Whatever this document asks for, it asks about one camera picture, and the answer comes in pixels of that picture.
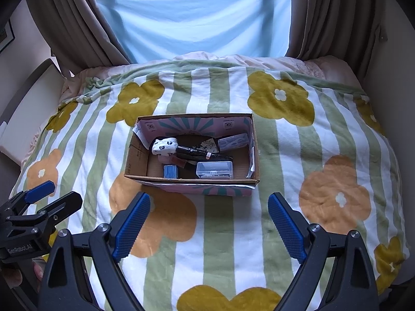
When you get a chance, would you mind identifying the flat black item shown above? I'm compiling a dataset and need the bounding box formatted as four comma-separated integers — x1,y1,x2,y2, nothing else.
198,154,234,163

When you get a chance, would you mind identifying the black trash bag roll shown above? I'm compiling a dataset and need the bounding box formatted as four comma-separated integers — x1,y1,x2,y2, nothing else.
175,146,212,157

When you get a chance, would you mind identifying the striped floral blanket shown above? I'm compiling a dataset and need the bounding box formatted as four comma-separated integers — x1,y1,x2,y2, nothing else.
13,60,409,311

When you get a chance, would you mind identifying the person's left hand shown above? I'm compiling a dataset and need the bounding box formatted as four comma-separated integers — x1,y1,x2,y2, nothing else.
31,259,46,282

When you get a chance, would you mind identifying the small brown white packet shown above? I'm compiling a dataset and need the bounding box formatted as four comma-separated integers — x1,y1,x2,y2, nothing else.
201,138,222,154

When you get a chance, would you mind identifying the beige curtain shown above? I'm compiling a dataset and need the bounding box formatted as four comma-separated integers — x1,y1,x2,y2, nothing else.
27,0,133,75
285,0,390,63

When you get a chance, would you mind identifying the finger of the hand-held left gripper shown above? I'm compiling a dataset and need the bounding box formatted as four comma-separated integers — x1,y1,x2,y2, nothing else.
6,191,83,234
0,180,56,216

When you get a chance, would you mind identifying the pink teal cardboard box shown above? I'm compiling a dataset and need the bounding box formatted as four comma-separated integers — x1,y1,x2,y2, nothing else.
124,113,261,198

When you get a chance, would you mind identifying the white bedside furniture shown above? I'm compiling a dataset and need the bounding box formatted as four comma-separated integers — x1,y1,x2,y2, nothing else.
0,58,65,166

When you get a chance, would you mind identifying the red lip tint tube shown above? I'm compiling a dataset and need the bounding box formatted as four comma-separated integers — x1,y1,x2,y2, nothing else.
164,155,199,169

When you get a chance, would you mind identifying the framed wall picture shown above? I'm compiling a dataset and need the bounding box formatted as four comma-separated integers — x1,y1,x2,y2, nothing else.
0,19,15,52

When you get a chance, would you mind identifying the white printed sock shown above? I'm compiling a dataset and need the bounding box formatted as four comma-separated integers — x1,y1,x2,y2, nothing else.
150,137,179,157

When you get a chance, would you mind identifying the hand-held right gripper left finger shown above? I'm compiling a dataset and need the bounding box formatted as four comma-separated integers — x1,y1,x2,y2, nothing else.
39,192,151,311

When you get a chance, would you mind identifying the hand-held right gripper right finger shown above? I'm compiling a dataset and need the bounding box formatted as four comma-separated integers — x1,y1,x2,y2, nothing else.
267,192,380,311

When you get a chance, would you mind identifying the light blue sheer curtain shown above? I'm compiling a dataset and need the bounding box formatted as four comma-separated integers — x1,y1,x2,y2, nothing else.
92,0,292,63

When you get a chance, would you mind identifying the patterned clear plastic case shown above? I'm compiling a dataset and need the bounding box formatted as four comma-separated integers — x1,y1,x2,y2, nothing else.
217,133,250,151

